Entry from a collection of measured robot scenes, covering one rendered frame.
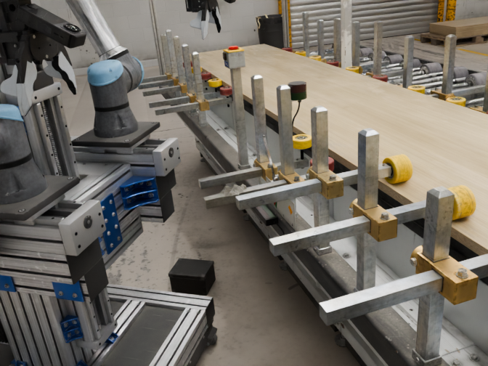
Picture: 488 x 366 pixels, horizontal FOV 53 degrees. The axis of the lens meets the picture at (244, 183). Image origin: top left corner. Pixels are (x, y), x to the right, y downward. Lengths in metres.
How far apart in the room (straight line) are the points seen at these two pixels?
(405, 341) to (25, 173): 1.00
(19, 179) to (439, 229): 0.97
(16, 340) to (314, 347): 1.18
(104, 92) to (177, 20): 7.57
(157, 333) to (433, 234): 1.35
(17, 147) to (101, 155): 0.49
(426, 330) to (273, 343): 1.23
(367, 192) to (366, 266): 0.21
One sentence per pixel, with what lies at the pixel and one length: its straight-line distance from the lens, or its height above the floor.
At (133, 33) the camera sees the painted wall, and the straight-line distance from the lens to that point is 9.19.
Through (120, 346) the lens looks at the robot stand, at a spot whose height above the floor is 0.21.
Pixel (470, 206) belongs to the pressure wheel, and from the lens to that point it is 1.31.
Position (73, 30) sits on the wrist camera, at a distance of 0.91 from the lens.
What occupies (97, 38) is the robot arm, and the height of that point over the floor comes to 1.34.
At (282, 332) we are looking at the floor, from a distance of 2.32.
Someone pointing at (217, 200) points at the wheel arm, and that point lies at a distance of 1.56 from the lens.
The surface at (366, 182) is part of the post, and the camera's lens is 1.18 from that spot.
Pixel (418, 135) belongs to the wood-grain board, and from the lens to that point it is 1.92.
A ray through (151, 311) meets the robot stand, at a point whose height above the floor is 0.21.
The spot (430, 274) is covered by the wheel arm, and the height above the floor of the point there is 0.96.
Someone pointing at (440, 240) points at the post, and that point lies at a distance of 1.01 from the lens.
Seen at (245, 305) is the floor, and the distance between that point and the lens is 2.49.
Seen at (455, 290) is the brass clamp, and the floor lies 0.96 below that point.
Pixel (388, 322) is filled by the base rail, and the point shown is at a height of 0.70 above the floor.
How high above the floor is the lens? 1.53
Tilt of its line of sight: 24 degrees down
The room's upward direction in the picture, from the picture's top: 5 degrees counter-clockwise
